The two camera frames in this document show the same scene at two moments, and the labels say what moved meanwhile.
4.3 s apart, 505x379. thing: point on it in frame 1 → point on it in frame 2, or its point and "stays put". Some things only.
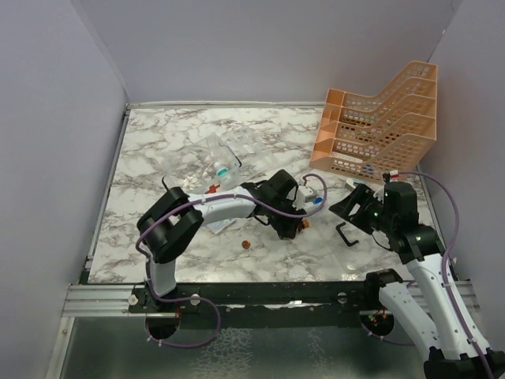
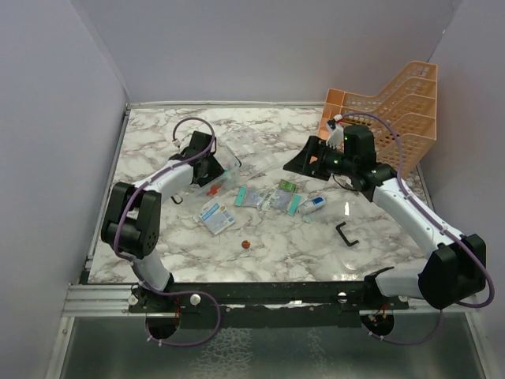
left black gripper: [287, 227] → [215, 170]
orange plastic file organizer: [372, 138] stays put
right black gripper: [361, 194] → [302, 164]
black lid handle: [344, 238] stays put
